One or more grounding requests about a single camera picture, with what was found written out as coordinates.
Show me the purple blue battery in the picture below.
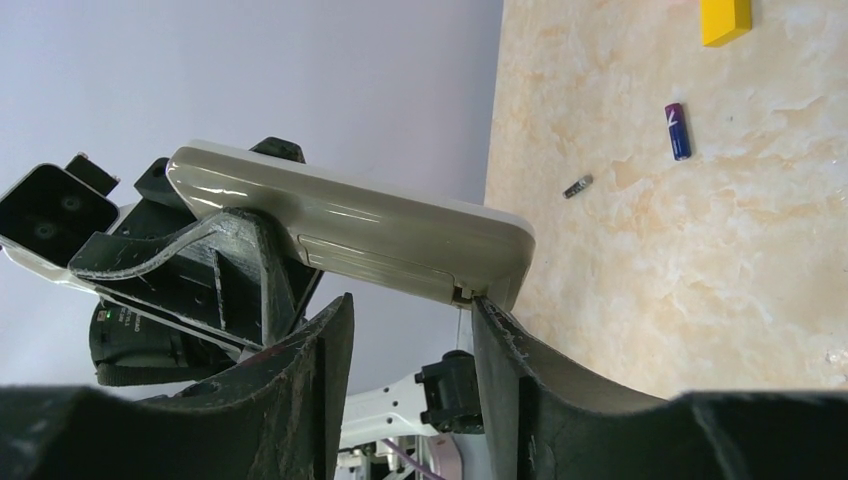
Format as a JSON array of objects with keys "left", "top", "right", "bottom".
[{"left": 664, "top": 103, "right": 692, "bottom": 161}]

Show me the small dark battery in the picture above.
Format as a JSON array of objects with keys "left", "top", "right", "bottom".
[{"left": 562, "top": 174, "right": 594, "bottom": 199}]

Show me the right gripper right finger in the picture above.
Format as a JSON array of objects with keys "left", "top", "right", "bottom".
[{"left": 472, "top": 297, "right": 847, "bottom": 479}]

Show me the yellow toy block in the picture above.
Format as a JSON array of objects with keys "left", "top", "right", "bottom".
[{"left": 699, "top": 0, "right": 753, "bottom": 48}]

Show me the beige remote control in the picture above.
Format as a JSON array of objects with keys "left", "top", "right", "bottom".
[{"left": 166, "top": 140, "right": 536, "bottom": 310}]

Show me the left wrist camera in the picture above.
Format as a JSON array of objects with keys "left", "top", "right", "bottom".
[{"left": 1, "top": 152, "right": 120, "bottom": 292}]

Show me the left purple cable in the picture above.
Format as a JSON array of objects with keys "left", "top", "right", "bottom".
[{"left": 380, "top": 438, "right": 445, "bottom": 480}]

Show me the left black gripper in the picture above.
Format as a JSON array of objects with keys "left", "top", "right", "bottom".
[{"left": 67, "top": 137, "right": 326, "bottom": 352}]

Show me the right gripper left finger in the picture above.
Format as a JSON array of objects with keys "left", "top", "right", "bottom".
[{"left": 1, "top": 294, "right": 354, "bottom": 479}]

